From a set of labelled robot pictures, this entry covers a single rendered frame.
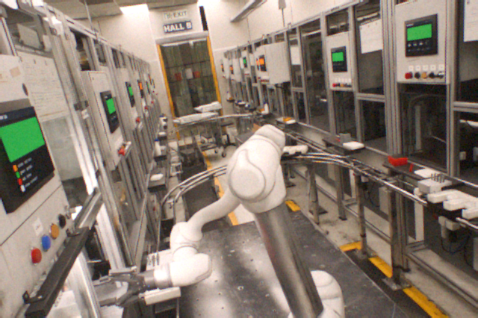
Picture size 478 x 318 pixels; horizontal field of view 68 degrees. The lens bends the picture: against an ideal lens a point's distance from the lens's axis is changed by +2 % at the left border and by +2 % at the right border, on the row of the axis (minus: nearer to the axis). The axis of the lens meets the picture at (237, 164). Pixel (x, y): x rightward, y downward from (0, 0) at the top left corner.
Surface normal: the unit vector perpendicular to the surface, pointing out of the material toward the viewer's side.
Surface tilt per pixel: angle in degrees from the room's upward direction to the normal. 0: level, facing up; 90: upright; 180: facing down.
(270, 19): 90
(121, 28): 90
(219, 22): 90
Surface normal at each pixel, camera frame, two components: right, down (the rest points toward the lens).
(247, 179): -0.25, 0.21
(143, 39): 0.18, 0.24
